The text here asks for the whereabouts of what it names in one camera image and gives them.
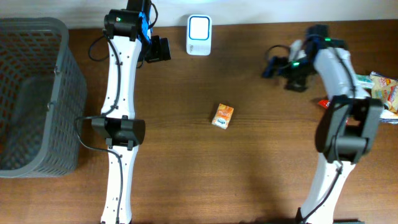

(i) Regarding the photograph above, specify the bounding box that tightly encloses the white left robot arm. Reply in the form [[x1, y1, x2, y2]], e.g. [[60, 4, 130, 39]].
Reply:
[[91, 1, 162, 224]]

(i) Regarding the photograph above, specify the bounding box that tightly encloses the teal tissue packet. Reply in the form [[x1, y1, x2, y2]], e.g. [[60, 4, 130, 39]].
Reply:
[[356, 74, 374, 90]]

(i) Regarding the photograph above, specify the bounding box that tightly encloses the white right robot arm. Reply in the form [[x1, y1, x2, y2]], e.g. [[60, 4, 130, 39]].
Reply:
[[262, 24, 384, 223]]

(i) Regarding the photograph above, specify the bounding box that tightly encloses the red snack packet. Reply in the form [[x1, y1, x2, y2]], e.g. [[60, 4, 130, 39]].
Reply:
[[318, 100, 330, 109]]

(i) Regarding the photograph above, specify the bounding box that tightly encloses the yellow wet wipes pack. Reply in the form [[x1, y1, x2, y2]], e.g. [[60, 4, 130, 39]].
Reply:
[[370, 72, 397, 124]]

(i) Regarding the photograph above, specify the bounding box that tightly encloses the white black barcode scanner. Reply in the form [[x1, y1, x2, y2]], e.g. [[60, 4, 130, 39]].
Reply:
[[186, 14, 213, 56]]

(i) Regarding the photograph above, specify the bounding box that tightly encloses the orange tissue packet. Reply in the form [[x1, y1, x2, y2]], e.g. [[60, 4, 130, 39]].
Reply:
[[211, 103, 234, 129]]

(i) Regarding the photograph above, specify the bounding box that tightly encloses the grey plastic basket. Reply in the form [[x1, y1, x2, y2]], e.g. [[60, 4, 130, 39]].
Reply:
[[1, 17, 87, 179]]

